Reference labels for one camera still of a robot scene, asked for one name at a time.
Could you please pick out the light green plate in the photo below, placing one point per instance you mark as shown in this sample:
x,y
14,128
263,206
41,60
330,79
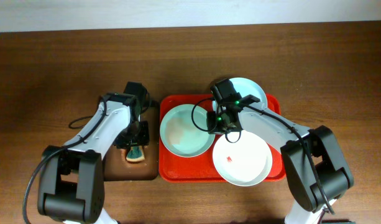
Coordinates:
x,y
180,136

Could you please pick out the white plate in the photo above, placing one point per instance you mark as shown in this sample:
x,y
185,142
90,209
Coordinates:
x,y
242,159

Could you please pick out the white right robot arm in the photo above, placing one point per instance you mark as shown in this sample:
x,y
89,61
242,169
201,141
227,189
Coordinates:
x,y
317,172

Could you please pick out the black shallow sponge tray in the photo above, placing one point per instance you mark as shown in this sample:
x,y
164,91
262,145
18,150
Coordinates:
x,y
117,168

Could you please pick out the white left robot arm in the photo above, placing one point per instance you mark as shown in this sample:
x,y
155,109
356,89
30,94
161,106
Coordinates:
x,y
71,185

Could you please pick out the green and yellow sponge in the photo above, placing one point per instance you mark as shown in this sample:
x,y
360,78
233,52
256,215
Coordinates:
x,y
135,154

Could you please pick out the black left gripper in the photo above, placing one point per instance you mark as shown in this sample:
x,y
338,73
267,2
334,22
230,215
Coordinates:
x,y
133,142

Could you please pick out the light blue plate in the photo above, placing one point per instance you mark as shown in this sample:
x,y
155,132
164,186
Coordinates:
x,y
243,86

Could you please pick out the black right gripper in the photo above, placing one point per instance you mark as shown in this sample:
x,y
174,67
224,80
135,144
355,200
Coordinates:
x,y
223,127

